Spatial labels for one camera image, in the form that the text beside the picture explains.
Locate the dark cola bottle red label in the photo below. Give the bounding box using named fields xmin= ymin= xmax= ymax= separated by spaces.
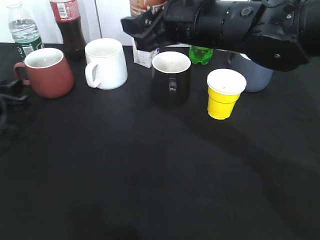
xmin=49 ymin=0 xmax=86 ymax=61

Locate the green sprite bottle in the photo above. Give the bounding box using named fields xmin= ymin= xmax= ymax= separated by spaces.
xmin=189 ymin=45 xmax=213 ymax=65

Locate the clear water bottle green label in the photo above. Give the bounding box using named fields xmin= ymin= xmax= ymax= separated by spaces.
xmin=6 ymin=0 xmax=44 ymax=61

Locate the brown coffee drink bottle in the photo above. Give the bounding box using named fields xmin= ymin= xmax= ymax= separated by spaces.
xmin=129 ymin=0 xmax=168 ymax=17

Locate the black ceramic mug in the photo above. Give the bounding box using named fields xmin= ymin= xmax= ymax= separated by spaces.
xmin=150 ymin=51 xmax=192 ymax=107

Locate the grey ceramic mug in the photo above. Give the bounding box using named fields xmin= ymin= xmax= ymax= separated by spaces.
xmin=227 ymin=52 xmax=274 ymax=93

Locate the white milk carton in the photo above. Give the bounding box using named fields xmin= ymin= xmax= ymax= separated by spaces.
xmin=132 ymin=39 xmax=160 ymax=68

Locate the red ceramic mug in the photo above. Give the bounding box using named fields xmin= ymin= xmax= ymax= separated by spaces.
xmin=13 ymin=47 xmax=75 ymax=99

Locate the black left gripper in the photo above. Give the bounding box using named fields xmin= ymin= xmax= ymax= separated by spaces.
xmin=0 ymin=79 xmax=31 ymax=112

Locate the yellow paper cup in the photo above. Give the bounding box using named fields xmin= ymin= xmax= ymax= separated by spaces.
xmin=207 ymin=68 xmax=247 ymax=120

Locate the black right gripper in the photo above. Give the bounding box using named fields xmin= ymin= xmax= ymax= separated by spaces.
xmin=120 ymin=0 xmax=225 ymax=52

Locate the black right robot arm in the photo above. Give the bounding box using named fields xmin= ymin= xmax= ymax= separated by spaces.
xmin=121 ymin=0 xmax=320 ymax=72

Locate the white ceramic mug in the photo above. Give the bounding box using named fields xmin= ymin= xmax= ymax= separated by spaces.
xmin=85 ymin=38 xmax=128 ymax=90

